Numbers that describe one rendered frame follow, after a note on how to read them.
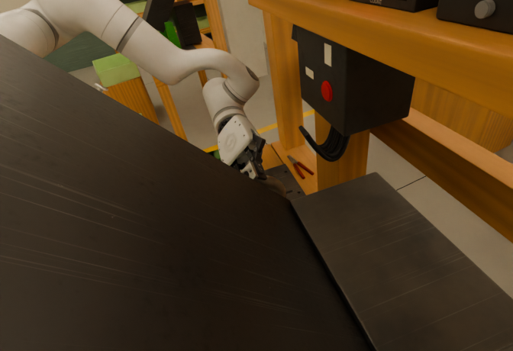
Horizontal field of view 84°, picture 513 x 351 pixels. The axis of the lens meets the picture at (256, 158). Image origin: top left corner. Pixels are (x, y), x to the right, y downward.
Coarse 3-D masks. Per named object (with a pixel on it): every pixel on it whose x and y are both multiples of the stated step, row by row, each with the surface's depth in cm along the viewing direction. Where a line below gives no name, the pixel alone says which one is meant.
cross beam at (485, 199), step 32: (384, 128) 68; (416, 128) 57; (448, 128) 56; (416, 160) 60; (448, 160) 52; (480, 160) 48; (448, 192) 54; (480, 192) 48; (512, 192) 42; (512, 224) 44
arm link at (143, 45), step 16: (128, 32) 59; (144, 32) 61; (128, 48) 61; (144, 48) 61; (160, 48) 62; (176, 48) 65; (208, 48) 68; (144, 64) 63; (160, 64) 63; (176, 64) 64; (192, 64) 64; (208, 64) 64; (224, 64) 65; (240, 64) 68; (160, 80) 67; (176, 80) 66; (240, 80) 68; (256, 80) 70; (240, 96) 70
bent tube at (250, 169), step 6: (246, 168) 59; (252, 168) 57; (246, 174) 60; (252, 174) 57; (258, 180) 59; (264, 180) 60; (270, 180) 61; (276, 180) 63; (270, 186) 61; (276, 186) 63; (282, 186) 64; (276, 192) 64; (282, 192) 65
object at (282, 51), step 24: (264, 24) 102; (288, 24) 96; (288, 48) 100; (288, 72) 105; (288, 96) 111; (288, 120) 117; (288, 144) 124; (360, 144) 75; (336, 168) 79; (360, 168) 80
